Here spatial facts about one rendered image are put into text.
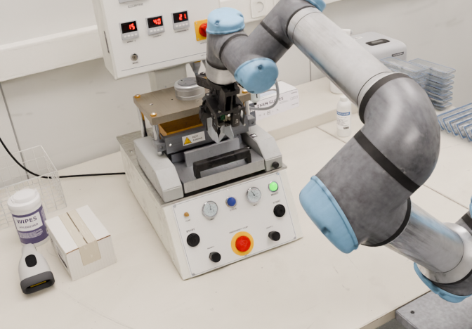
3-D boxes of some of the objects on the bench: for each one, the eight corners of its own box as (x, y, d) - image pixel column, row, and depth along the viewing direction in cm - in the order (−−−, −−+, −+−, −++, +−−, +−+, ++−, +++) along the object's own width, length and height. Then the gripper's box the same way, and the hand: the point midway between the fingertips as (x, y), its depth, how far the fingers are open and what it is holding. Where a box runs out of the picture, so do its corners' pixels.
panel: (190, 277, 138) (171, 204, 137) (297, 239, 148) (279, 170, 147) (192, 279, 137) (172, 204, 135) (300, 240, 146) (282, 170, 145)
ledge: (199, 126, 219) (197, 115, 217) (366, 74, 253) (366, 64, 251) (237, 154, 195) (235, 142, 193) (416, 92, 229) (416, 81, 227)
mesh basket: (-32, 204, 181) (-44, 169, 175) (50, 178, 192) (41, 144, 186) (-23, 237, 164) (-37, 200, 158) (67, 207, 174) (57, 170, 168)
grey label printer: (333, 76, 241) (332, 37, 233) (372, 66, 247) (373, 28, 239) (367, 93, 220) (367, 51, 213) (409, 82, 227) (411, 41, 219)
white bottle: (339, 130, 204) (339, 93, 198) (352, 132, 202) (352, 94, 195) (335, 136, 200) (334, 98, 194) (348, 138, 198) (348, 100, 192)
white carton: (232, 113, 216) (230, 95, 212) (281, 97, 225) (280, 80, 222) (248, 123, 206) (247, 105, 203) (299, 106, 216) (298, 88, 212)
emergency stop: (236, 253, 143) (232, 237, 143) (250, 248, 144) (246, 233, 144) (238, 254, 141) (234, 238, 141) (253, 249, 143) (248, 233, 142)
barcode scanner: (11, 259, 153) (3, 235, 149) (41, 249, 156) (33, 225, 152) (26, 302, 136) (17, 276, 133) (58, 289, 140) (50, 263, 136)
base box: (128, 186, 182) (118, 138, 174) (233, 155, 195) (228, 110, 187) (183, 281, 138) (173, 223, 130) (315, 233, 150) (313, 178, 142)
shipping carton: (52, 246, 156) (43, 219, 152) (97, 230, 162) (90, 203, 157) (69, 282, 142) (60, 254, 137) (118, 263, 147) (111, 235, 143)
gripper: (213, 94, 118) (210, 164, 134) (251, 84, 121) (245, 153, 137) (197, 70, 124) (197, 140, 139) (234, 62, 127) (230, 131, 142)
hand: (216, 135), depth 139 cm, fingers closed
